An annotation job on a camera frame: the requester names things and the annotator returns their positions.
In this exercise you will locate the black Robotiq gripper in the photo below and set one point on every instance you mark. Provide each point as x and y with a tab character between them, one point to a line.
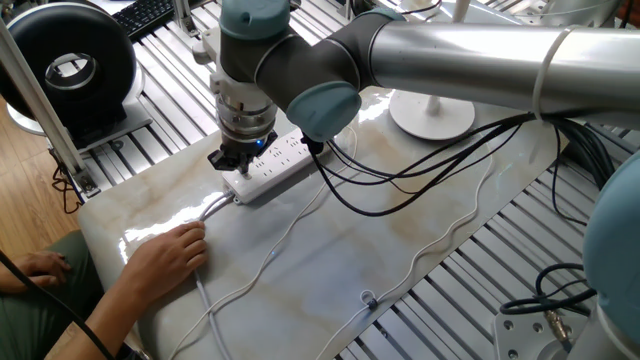
247	146

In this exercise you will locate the white power strip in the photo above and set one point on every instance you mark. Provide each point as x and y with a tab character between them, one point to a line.
280	172

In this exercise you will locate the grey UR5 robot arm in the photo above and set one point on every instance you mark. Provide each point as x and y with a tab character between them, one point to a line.
450	60

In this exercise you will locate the person's left forearm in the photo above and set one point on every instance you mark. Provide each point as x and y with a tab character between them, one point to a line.
7	285

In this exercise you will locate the person's right forearm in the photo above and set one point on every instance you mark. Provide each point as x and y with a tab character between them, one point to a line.
100	325

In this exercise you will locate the white lamp base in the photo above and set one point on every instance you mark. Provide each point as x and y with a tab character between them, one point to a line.
435	125

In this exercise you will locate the person's right hand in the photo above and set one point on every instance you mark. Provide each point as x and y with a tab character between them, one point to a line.
165	260

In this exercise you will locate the person's left hand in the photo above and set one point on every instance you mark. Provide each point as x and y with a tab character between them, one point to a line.
45	267

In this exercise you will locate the marble pattern table mat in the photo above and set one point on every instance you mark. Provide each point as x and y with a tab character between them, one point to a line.
350	240

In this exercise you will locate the black keyboard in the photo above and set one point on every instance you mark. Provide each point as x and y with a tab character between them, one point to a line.
142	15

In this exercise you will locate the green trousers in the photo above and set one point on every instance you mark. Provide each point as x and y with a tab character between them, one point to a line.
82	272

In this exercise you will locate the short aluminium profile post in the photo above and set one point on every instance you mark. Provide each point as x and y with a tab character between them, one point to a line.
184	17

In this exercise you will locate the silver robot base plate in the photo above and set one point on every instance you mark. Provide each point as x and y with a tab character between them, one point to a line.
520	335

